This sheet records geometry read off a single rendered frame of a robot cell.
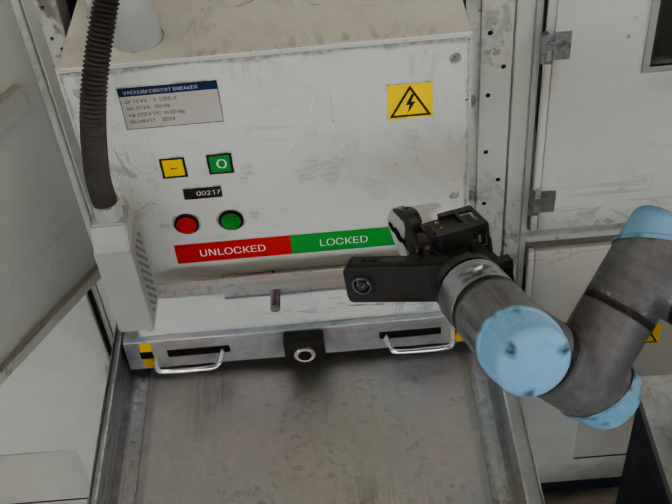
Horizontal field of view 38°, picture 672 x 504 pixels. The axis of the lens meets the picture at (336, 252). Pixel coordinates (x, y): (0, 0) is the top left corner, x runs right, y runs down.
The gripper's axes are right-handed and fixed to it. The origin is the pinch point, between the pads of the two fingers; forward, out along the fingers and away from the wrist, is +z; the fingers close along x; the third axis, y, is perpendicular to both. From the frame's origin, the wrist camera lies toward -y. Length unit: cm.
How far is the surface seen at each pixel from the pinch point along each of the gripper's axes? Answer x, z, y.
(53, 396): -53, 69, -56
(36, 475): -77, 79, -66
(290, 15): 22.7, 16.0, -4.4
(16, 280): -15, 43, -50
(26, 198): -3, 45, -45
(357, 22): 21.2, 11.1, 2.6
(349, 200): -2.5, 13.6, -1.7
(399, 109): 10.3, 8.0, 5.3
